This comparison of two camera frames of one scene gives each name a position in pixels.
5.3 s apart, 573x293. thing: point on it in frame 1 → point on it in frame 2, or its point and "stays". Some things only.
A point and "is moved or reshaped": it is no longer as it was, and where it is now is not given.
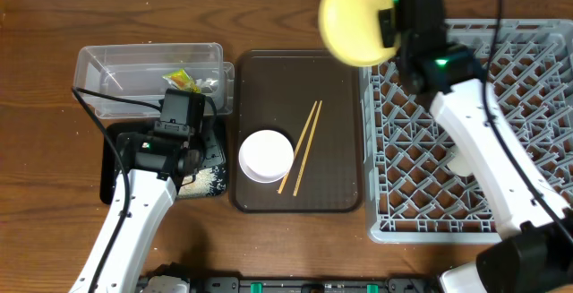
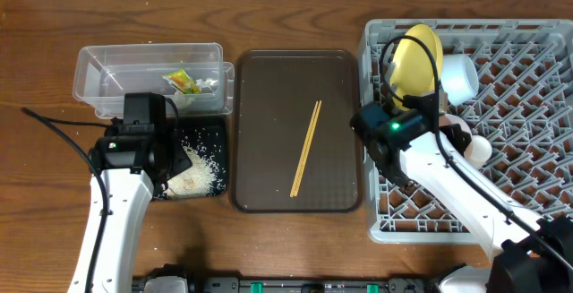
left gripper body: x=209 y=150 → x=180 y=160
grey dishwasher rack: x=412 y=195 stays
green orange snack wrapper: x=179 y=79 stays
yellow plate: x=349 y=16 is moved or reshaped
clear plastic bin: x=134 y=72 stays
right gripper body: x=386 y=21 → x=451 y=134
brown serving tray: x=317 y=103 stays
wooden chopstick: x=297 y=149 is moved or reshaped
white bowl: x=266 y=156 is moved or reshaped
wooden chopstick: x=307 y=144 stays
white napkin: x=206 y=85 stays
